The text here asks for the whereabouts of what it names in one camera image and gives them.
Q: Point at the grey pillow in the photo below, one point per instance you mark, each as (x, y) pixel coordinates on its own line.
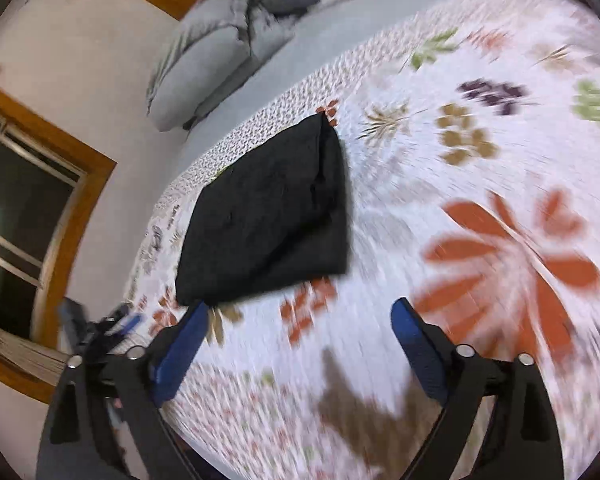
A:
(200, 65)

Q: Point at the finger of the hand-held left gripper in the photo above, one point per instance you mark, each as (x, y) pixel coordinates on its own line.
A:
(125, 323)

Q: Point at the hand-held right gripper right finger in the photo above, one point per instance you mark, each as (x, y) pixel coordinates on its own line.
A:
(420, 355)

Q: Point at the black pants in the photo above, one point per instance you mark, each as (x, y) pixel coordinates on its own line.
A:
(265, 210)

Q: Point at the bed with grey sheet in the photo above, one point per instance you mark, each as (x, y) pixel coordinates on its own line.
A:
(290, 67)

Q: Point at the floral printed blanket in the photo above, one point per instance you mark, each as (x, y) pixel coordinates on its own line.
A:
(480, 160)

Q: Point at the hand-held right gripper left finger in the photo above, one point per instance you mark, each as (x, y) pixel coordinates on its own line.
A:
(180, 355)

